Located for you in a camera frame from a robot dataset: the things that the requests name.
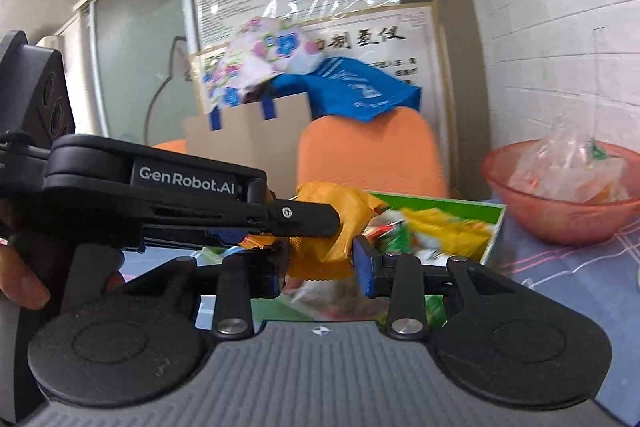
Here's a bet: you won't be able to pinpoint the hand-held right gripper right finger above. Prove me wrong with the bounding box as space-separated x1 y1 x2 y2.
352 234 531 342

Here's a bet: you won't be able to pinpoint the blue plastic bag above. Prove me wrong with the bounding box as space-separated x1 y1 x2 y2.
270 56 423 124

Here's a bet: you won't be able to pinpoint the clear plastic bags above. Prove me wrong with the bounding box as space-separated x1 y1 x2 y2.
510 114 631 202

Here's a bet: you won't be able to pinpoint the pink-edged clear snack packet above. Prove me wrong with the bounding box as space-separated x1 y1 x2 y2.
280 279 391 323

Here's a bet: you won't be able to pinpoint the yellow snack packet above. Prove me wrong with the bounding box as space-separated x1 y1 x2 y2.
400 207 496 258

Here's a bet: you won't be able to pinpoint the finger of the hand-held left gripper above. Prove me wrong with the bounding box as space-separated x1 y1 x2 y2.
247 179 342 240
142 226 301 254

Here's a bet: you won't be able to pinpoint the green cardboard box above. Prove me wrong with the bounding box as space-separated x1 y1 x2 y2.
195 191 507 325

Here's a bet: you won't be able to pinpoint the person's left hand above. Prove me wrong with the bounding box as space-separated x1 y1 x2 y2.
0 243 126 312

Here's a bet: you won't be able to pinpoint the pink plastic bowl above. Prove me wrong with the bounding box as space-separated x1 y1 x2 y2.
481 139 640 247

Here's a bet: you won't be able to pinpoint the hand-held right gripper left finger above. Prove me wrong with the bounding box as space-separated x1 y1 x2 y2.
107 252 286 342

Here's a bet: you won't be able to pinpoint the orange chair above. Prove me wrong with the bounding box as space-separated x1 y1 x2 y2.
150 138 188 154
296 107 448 200

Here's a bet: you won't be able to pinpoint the blue striped tablecloth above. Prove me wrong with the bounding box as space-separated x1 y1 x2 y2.
120 212 640 427

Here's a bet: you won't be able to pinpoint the green candy wrapper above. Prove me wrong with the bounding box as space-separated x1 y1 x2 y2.
385 224 413 253

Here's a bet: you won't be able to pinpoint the orange snack packet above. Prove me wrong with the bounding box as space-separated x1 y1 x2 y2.
240 181 391 280

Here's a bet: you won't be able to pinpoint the floral cloth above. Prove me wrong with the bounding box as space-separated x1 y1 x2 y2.
200 17 326 110

